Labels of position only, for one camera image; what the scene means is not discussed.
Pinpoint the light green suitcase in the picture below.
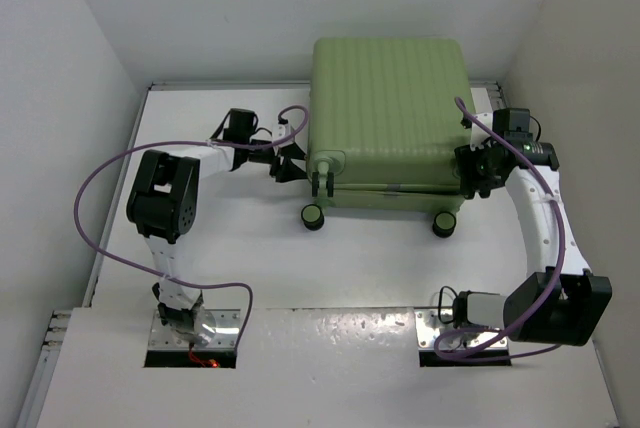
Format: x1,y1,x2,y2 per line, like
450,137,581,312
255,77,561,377
301,37,474,238

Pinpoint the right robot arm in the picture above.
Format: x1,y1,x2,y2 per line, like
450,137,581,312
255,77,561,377
449,100,613,346

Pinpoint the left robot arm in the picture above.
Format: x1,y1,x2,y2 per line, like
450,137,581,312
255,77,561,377
126,105,309,344

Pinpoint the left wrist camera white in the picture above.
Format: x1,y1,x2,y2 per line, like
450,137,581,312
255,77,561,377
272,120,294,144

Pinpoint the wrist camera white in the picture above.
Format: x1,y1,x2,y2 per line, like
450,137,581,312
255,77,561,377
272,120,294,144
467,109,497,147

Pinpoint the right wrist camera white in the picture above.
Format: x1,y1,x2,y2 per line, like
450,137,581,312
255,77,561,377
467,109,497,147

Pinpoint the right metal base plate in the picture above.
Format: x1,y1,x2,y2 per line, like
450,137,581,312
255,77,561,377
414,307,496,353

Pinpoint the metal base plate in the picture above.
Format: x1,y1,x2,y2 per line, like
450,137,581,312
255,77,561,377
414,307,496,353
147,309,241,352

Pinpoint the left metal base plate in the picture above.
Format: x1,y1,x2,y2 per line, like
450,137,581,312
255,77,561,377
147,309,241,352

